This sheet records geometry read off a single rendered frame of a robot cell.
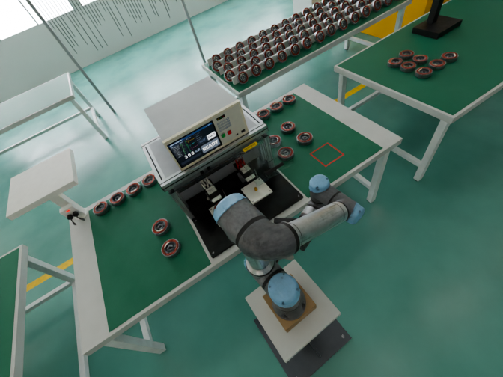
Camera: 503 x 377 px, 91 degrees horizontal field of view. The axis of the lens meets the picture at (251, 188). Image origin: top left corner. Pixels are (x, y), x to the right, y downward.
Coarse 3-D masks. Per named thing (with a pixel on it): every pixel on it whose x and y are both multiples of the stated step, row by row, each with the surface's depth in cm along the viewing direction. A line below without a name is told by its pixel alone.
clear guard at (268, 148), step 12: (264, 144) 140; (276, 144) 138; (240, 156) 138; (252, 156) 136; (264, 156) 134; (276, 156) 132; (288, 156) 133; (252, 168) 131; (264, 168) 131; (264, 180) 131
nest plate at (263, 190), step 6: (246, 186) 161; (252, 186) 160; (258, 186) 159; (264, 186) 158; (246, 192) 158; (252, 192) 157; (258, 192) 156; (264, 192) 155; (270, 192) 154; (252, 198) 154; (258, 198) 153
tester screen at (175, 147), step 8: (208, 128) 126; (192, 136) 124; (200, 136) 127; (216, 136) 132; (176, 144) 122; (184, 144) 125; (192, 144) 127; (176, 152) 125; (184, 152) 128; (184, 160) 131; (192, 160) 133
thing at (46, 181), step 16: (48, 160) 152; (64, 160) 148; (16, 176) 150; (32, 176) 146; (48, 176) 142; (64, 176) 139; (16, 192) 140; (32, 192) 136; (48, 192) 133; (16, 208) 131; (32, 208) 133; (64, 208) 168; (80, 208) 180
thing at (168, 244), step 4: (168, 240) 149; (172, 240) 148; (176, 240) 148; (164, 244) 148; (168, 244) 149; (172, 244) 149; (176, 244) 146; (180, 244) 149; (164, 248) 146; (168, 248) 146; (172, 248) 146; (176, 248) 144; (180, 248) 147; (164, 252) 144; (168, 252) 144; (172, 252) 143; (176, 252) 144; (168, 256) 143; (172, 256) 144
